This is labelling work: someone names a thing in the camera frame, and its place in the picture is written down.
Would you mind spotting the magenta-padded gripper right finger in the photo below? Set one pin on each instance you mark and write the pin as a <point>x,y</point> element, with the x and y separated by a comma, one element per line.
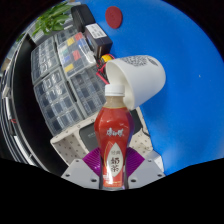
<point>146,172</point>

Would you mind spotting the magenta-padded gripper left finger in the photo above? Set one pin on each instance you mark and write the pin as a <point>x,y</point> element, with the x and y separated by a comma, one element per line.
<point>79,173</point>

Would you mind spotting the red drink bottle white cap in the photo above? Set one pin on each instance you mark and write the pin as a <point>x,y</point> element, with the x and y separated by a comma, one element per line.
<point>113,130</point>

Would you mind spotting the grey small-parts drawer cabinet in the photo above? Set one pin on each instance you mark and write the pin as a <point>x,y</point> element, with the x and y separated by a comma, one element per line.
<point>88,93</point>
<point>56,103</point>
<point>66,34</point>
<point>44,60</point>

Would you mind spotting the white cup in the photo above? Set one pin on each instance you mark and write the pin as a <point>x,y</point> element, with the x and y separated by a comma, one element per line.
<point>143,80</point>

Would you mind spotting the yellow multimeter with red leads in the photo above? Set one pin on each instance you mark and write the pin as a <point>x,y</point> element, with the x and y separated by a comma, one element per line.
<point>106,59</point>

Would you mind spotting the black box with white label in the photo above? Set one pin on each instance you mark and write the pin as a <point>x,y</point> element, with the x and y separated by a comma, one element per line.
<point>97,38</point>

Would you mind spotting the black flat case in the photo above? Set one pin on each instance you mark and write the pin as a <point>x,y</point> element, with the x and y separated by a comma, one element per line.
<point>81,16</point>

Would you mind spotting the green potted plant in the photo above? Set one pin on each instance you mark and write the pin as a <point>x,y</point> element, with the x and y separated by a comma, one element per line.
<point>51,18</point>

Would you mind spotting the flat round red coaster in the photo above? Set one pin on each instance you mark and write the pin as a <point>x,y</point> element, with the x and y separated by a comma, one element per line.
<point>114,17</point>

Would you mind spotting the black wall shelf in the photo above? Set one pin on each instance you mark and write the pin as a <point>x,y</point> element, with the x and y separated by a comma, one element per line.
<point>26,110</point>

